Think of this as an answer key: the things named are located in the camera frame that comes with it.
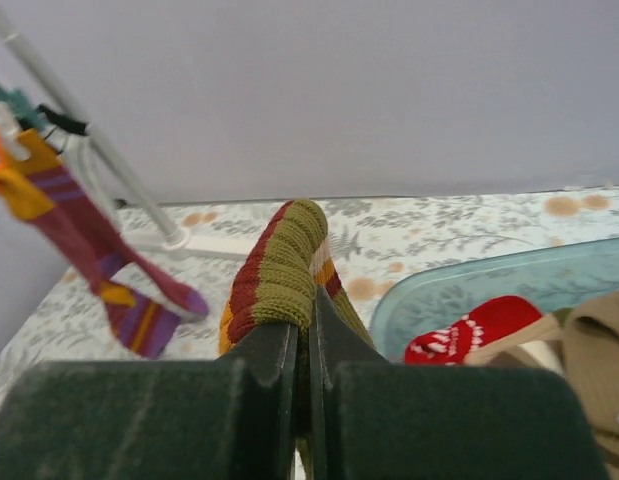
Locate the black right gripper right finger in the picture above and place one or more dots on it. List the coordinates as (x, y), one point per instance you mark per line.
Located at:
(372, 419)

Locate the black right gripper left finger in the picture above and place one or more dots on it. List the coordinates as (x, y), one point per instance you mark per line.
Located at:
(230, 418)

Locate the red white patterned sock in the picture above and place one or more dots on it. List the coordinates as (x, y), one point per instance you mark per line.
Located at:
(491, 321)

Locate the olive green orange-toe sock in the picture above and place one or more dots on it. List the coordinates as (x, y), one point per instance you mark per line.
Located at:
(277, 284)

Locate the purple striped sock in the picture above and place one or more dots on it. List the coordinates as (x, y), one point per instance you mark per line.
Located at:
(40, 191)

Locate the white round clip hanger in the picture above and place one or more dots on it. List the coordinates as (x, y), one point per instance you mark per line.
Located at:
(9, 133)

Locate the black white striped sock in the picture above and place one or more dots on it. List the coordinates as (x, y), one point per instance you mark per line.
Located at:
(66, 123)

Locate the white drying rack stand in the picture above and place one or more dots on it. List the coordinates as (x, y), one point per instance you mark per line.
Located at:
(170, 238)

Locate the blue transparent plastic basin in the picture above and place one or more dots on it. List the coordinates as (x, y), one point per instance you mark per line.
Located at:
(549, 278)

